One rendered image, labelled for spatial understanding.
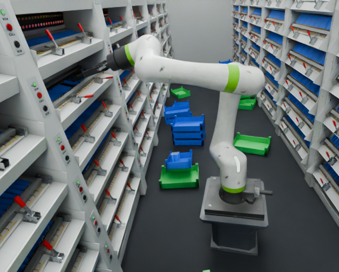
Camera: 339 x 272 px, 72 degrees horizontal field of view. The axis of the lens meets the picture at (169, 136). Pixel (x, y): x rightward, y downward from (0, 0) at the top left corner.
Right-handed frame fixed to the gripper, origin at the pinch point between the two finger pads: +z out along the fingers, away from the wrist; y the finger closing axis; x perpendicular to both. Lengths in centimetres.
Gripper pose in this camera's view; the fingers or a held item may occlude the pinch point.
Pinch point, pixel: (79, 75)
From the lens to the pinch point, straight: 117.5
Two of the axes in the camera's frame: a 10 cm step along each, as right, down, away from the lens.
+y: -0.9, 5.0, -8.6
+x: 3.5, 8.2, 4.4
